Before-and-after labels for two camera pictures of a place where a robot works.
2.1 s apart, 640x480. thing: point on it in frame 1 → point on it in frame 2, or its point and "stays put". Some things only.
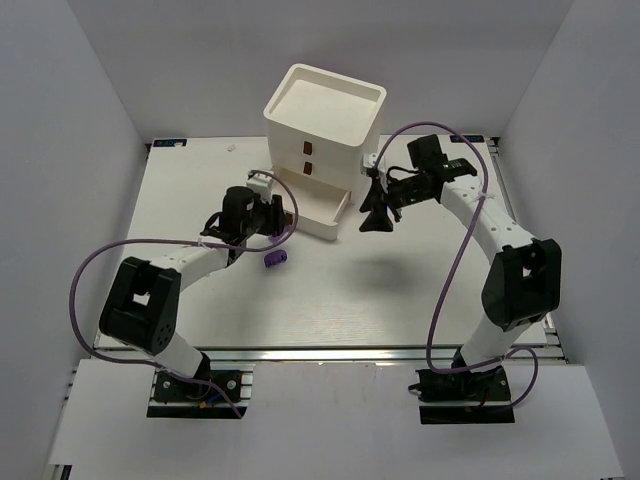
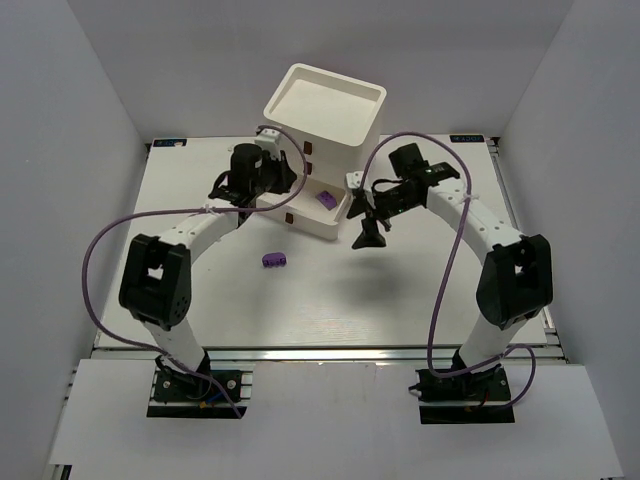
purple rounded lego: x=274 y=257 stays put
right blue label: x=468 y=138 stays put
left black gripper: x=275 y=216 → x=278 y=170
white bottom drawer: x=319 y=205 stays put
